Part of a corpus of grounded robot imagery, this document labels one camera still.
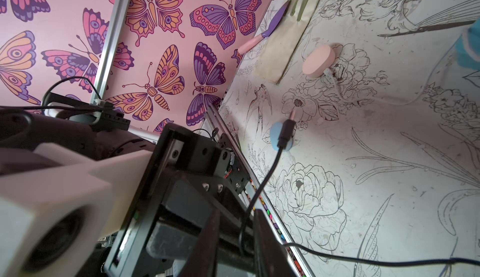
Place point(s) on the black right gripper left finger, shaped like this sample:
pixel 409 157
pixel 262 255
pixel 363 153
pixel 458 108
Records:
pixel 203 258

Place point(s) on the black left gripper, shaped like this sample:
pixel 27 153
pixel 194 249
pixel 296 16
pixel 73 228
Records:
pixel 186 180

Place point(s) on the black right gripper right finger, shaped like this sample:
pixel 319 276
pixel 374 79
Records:
pixel 270 256

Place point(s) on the blue earbud case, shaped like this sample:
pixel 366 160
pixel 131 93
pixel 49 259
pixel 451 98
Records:
pixel 281 134

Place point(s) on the pink earbud case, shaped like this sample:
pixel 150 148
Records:
pixel 318 61

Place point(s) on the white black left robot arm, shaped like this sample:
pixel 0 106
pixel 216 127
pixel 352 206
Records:
pixel 93 131

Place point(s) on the beige striped cloth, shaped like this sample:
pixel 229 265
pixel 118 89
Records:
pixel 281 45

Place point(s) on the blue power strip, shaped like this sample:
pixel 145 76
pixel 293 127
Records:
pixel 468 47

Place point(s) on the aluminium cage frame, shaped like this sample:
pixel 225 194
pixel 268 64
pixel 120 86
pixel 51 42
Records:
pixel 117 19

